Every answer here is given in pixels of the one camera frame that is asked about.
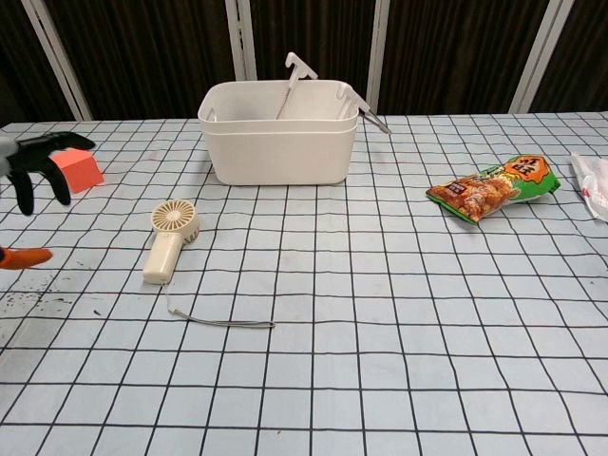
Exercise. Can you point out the green snack bag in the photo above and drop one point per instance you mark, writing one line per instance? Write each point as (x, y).
(494, 187)

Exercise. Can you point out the orange foam block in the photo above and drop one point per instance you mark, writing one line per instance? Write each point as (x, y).
(81, 171)

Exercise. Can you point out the white partition frame post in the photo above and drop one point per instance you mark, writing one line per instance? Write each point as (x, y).
(57, 57)
(544, 52)
(242, 38)
(380, 52)

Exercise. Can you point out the white plastic bag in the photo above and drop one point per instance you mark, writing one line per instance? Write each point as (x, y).
(594, 183)

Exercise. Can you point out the dark pleated curtain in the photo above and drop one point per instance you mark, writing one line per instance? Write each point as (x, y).
(157, 52)

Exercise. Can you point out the white plastic storage bin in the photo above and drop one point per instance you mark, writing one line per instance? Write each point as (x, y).
(280, 102)
(280, 157)

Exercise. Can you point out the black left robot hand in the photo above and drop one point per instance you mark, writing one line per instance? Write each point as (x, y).
(33, 157)

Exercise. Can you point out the small cream handheld fan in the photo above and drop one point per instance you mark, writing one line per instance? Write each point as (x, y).
(165, 254)

